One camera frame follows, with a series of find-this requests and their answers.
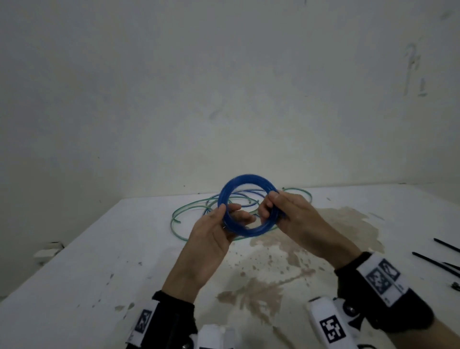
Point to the person's right forearm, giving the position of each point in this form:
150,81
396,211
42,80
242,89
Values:
431,338

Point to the solid blue tube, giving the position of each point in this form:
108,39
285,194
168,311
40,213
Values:
248,178

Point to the white wrist camera with marker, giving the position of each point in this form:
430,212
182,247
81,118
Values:
320,309
215,338

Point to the clear green striped tube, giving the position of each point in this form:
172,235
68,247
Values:
173,219

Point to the white wall socket box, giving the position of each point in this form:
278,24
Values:
48,253

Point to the person's left hand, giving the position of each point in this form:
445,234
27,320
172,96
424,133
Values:
205,251

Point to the clear blue striped tube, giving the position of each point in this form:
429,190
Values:
244,197

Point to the person's right hand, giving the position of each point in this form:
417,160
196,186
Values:
309,230

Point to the black zip tie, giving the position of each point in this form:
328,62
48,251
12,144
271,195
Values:
455,286
435,263
452,265
446,245

